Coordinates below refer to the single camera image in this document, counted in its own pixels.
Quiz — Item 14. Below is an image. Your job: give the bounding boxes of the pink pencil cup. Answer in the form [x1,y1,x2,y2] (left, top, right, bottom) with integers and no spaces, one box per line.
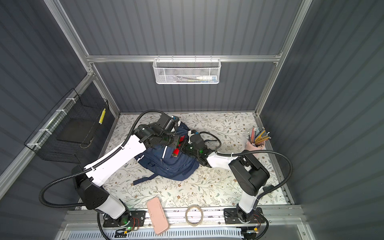
[245,141,266,151]

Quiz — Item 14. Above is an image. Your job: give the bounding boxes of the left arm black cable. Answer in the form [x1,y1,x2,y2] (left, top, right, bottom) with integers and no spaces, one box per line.
[38,109,166,240]

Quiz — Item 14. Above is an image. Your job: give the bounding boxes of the pink pencil case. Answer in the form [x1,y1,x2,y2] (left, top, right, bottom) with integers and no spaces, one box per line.
[147,197,170,235]

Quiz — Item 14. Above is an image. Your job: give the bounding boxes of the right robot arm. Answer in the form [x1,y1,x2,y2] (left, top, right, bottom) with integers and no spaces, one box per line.
[180,131,270,219]

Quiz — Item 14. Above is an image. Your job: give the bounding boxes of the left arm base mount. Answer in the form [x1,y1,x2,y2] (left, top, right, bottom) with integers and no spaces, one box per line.
[103,211,147,230]

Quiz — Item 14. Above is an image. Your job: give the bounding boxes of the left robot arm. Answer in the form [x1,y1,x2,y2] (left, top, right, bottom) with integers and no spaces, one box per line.
[75,110,181,224]

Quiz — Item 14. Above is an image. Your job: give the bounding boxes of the red card box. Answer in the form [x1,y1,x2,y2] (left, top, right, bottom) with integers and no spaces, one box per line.
[172,136,185,158]

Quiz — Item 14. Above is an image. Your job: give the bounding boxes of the white wire mesh basket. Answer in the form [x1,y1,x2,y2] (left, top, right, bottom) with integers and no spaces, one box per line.
[153,58,222,85]

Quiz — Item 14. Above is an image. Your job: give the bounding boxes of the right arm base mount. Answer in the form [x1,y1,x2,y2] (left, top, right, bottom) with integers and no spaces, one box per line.
[224,207,266,225]

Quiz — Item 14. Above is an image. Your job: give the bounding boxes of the yellow tag on basket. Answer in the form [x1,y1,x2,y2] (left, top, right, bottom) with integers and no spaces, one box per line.
[99,108,106,125]

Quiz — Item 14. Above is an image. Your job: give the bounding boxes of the navy blue student backpack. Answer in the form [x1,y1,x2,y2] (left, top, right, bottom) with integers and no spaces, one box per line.
[132,121,201,186]

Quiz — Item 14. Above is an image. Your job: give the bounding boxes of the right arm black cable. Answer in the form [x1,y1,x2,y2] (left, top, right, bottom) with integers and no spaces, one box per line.
[197,131,294,240]

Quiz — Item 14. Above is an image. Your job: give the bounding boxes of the roll of clear tape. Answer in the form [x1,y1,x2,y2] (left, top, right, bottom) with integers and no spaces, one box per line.
[185,205,204,227]

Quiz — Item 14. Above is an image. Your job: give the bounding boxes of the bundle of coloured pencils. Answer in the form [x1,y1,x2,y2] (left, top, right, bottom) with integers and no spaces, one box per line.
[247,127,271,145]

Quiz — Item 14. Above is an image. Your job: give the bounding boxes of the pens in white basket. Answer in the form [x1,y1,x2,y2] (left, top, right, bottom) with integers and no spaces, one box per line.
[174,76,219,83]

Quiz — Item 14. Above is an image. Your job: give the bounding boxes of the black wire basket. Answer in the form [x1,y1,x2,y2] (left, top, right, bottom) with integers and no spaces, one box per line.
[25,91,114,165]

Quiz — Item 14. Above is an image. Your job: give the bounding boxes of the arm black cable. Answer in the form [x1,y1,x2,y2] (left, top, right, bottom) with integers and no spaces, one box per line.
[197,131,294,240]
[38,109,166,240]

